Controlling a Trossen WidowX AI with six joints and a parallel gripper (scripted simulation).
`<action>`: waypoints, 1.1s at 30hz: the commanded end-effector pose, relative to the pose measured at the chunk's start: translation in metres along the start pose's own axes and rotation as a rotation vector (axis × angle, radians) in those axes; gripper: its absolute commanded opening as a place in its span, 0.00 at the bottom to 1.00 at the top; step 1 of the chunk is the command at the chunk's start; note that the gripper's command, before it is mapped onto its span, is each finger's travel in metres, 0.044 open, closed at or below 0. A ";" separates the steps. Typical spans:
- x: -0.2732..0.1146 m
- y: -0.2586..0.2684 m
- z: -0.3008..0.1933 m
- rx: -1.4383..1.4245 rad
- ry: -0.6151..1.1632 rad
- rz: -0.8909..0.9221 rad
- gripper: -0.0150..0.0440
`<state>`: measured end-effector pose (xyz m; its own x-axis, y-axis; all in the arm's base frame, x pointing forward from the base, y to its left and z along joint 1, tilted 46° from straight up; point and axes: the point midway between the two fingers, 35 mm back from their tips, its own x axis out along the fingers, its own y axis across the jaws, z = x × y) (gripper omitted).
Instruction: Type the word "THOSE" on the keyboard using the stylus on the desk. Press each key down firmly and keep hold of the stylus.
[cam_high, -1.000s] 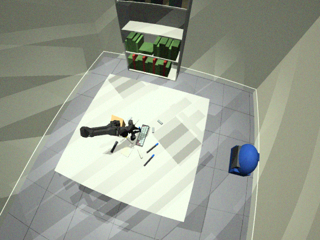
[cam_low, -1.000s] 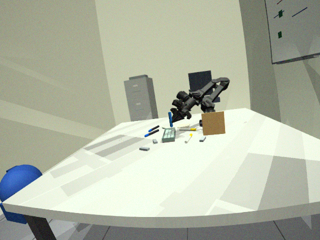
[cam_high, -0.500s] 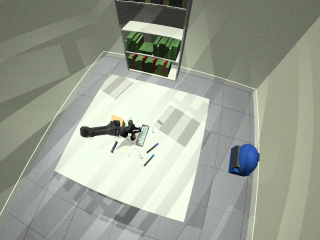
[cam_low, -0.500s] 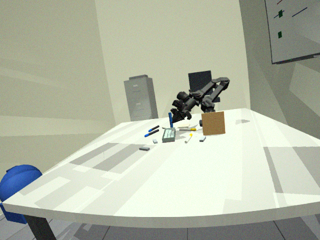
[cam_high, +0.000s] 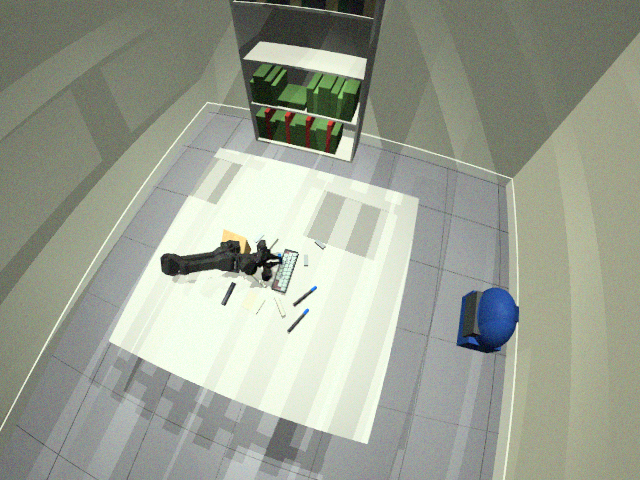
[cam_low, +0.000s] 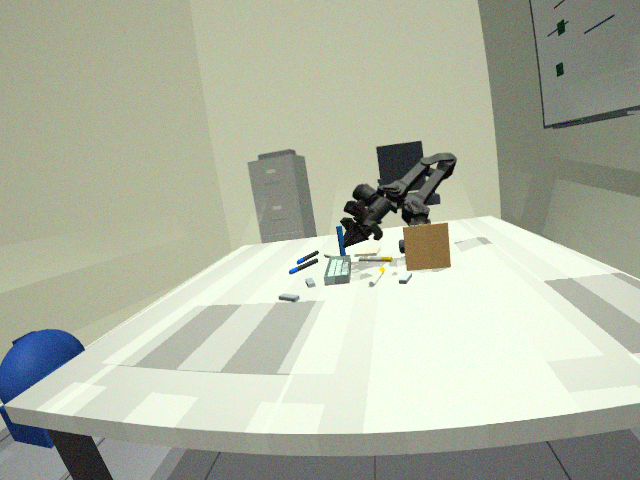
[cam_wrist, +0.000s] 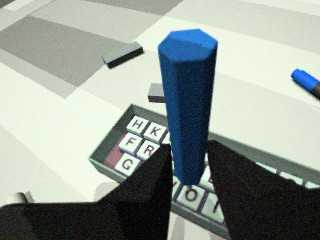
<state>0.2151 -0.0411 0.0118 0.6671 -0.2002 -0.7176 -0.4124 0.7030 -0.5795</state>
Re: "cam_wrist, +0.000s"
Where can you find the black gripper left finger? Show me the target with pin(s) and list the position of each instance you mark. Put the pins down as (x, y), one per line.
(137, 209)

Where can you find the grey keyboard with white letter keys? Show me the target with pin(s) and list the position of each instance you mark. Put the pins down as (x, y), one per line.
(140, 131)

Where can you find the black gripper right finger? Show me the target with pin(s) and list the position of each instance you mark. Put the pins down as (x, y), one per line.
(258, 204)

